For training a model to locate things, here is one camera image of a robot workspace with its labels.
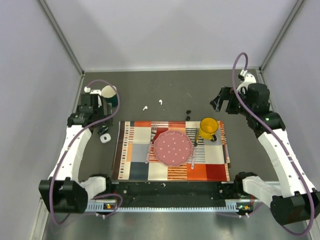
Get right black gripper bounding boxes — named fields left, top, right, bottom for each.
left=209, top=86, right=253, bottom=117

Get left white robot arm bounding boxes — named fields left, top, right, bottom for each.
left=38, top=90, right=114, bottom=214

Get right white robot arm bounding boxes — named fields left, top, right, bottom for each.
left=210, top=83, right=320, bottom=226

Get white charging case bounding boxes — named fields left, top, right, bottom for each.
left=100, top=133, right=112, bottom=144

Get dark green mug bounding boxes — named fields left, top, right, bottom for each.
left=101, top=85, right=119, bottom=108

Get yellow transparent mug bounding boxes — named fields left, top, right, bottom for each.
left=199, top=117, right=219, bottom=142

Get pink dotted plate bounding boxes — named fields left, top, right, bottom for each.
left=153, top=130, right=193, bottom=167

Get colourful patchwork placemat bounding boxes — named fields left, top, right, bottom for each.
left=111, top=121, right=230, bottom=182

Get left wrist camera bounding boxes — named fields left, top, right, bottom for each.
left=83, top=86, right=101, bottom=96

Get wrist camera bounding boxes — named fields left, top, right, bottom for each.
left=237, top=69, right=257, bottom=94
left=83, top=86, right=101, bottom=96

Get pink handled knife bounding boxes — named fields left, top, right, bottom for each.
left=191, top=128, right=199, bottom=170

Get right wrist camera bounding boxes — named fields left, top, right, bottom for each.
left=237, top=69, right=257, bottom=94

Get pink handled fork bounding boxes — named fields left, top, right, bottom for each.
left=145, top=124, right=157, bottom=164

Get left aluminium frame post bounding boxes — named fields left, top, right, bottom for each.
left=37, top=0, right=85, bottom=76

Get aluminium frame post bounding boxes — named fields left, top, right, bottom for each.
left=259, top=0, right=306, bottom=74
left=37, top=0, right=85, bottom=76

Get right aluminium frame post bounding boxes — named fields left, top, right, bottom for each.
left=259, top=0, right=306, bottom=74

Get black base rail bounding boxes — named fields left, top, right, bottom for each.
left=86, top=181, right=258, bottom=215

